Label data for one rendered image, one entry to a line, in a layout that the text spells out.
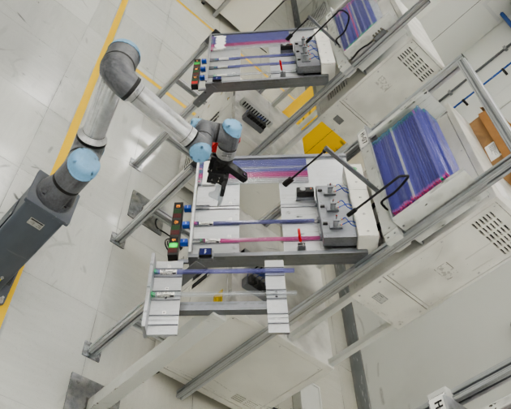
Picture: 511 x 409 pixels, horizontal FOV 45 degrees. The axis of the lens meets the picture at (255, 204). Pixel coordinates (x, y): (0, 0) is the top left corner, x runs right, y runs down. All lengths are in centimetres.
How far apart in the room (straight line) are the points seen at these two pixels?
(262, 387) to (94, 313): 88
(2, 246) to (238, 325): 102
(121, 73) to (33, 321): 122
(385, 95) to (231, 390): 189
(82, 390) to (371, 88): 226
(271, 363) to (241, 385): 22
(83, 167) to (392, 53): 200
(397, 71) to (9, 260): 231
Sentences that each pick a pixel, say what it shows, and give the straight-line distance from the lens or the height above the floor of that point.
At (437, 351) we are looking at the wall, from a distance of 407.
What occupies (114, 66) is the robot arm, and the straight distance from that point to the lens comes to 215.
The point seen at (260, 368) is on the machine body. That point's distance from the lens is 301.
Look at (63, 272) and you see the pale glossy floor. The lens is 309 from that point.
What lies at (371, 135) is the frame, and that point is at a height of 141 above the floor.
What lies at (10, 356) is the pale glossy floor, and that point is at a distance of 272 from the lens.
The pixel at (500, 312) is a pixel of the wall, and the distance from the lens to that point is 394.
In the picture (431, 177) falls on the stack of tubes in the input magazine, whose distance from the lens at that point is 242.
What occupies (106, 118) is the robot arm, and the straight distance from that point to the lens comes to 237.
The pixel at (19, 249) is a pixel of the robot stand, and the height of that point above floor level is 30.
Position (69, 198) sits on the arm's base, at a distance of 242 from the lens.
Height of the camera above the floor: 212
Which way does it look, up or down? 27 degrees down
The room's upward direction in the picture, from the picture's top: 50 degrees clockwise
